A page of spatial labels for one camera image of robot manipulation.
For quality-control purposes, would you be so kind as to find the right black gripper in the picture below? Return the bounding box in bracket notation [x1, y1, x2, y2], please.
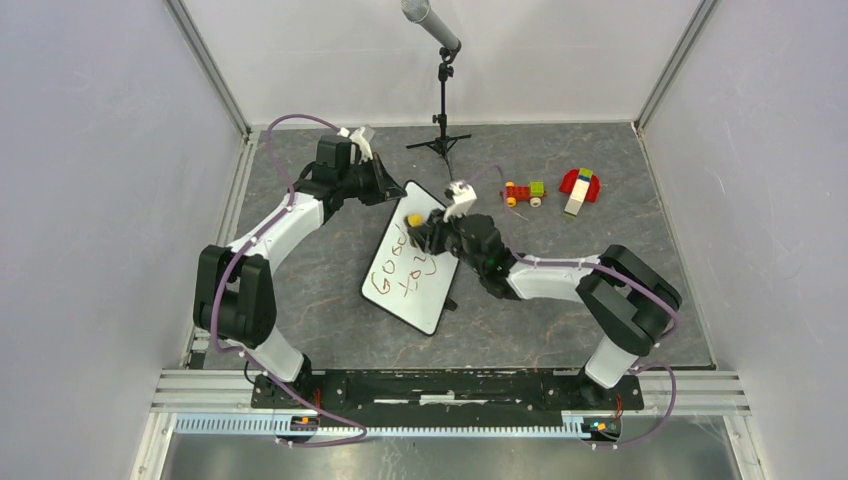
[409, 206, 485, 277]

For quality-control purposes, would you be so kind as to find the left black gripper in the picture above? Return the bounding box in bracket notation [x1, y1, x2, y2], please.
[339, 153, 408, 207]

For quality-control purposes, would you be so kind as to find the white whiteboard with red writing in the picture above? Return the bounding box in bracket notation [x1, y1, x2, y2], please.
[360, 180, 459, 336]

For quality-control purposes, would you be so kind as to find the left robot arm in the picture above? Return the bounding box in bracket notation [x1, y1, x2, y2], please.
[193, 127, 405, 408]

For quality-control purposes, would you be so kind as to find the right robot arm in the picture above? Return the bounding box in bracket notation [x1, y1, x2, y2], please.
[404, 210, 682, 408]

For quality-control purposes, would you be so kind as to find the black microphone tripod stand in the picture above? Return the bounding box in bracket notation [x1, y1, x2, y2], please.
[405, 45, 472, 181]

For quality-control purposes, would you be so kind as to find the red toy block car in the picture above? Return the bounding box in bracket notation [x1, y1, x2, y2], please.
[500, 181, 546, 208]

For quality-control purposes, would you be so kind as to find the red white toy block figure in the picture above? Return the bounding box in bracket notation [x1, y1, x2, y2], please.
[559, 168, 601, 217]

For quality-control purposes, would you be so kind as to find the grey microphone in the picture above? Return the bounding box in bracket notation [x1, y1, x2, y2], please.
[400, 0, 461, 52]

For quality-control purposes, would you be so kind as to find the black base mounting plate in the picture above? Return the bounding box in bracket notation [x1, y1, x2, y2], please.
[250, 368, 645, 431]

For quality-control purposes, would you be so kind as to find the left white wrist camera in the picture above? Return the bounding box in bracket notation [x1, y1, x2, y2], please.
[336, 125, 375, 162]

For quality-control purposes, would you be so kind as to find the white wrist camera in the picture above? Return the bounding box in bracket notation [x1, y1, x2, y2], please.
[336, 125, 375, 162]
[443, 180, 477, 223]

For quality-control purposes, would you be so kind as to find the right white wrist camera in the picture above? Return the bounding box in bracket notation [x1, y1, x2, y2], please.
[443, 180, 477, 223]

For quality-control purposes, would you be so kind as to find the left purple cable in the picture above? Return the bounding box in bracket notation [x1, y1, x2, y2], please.
[209, 113, 367, 446]

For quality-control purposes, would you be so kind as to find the purple cable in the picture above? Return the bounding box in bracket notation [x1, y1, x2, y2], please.
[209, 113, 367, 446]
[463, 164, 682, 449]

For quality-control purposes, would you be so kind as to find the left corner aluminium post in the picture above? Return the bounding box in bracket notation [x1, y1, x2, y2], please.
[164, 0, 252, 138]

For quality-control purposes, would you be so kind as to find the corner aluminium post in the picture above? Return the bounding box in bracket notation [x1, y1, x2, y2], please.
[632, 0, 720, 136]
[164, 0, 252, 138]

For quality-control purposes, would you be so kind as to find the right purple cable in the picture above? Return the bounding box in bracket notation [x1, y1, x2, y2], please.
[463, 164, 682, 449]

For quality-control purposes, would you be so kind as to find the aluminium frame rail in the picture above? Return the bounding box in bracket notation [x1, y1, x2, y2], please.
[150, 370, 751, 441]

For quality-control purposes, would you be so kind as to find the right corner aluminium post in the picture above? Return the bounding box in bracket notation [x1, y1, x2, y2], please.
[632, 0, 720, 136]

